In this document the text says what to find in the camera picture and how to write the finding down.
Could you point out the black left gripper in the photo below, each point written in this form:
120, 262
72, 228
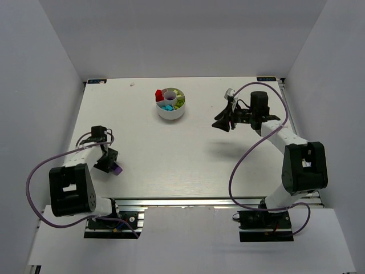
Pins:
108, 160

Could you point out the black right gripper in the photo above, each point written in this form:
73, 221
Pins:
232, 116

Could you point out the purple lego brick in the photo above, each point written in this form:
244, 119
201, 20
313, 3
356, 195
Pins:
116, 169

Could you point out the light green upturned lego brick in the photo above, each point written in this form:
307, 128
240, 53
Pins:
180, 101

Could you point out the teal lego brick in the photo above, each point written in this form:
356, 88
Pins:
168, 108

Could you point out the red lego brick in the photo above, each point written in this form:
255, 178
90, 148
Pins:
159, 96

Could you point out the light green half-round lego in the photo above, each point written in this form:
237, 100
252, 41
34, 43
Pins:
177, 93

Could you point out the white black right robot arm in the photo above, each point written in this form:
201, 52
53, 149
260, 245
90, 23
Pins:
304, 168

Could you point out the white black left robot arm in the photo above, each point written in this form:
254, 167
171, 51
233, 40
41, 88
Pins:
72, 191

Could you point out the white round divided container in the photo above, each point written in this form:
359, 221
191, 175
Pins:
170, 115

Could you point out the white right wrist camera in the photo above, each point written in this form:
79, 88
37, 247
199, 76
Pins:
232, 100

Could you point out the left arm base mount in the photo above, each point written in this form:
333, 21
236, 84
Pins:
109, 229

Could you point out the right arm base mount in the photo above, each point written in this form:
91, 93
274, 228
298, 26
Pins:
264, 227

